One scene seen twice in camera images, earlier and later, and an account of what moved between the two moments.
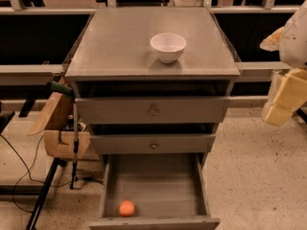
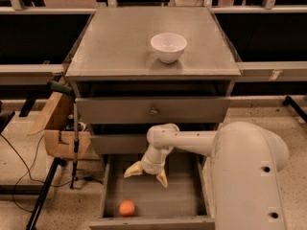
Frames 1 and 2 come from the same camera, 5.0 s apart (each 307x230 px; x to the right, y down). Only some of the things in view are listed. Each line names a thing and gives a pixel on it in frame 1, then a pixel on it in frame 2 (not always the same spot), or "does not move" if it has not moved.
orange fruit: x=127 y=208 does not move
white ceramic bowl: x=169 y=46 does not move
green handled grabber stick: x=67 y=90 does not move
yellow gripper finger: x=278 y=115 to x=162 y=177
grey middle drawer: x=119 y=144 does not move
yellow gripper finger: x=292 y=94 to x=133 y=170
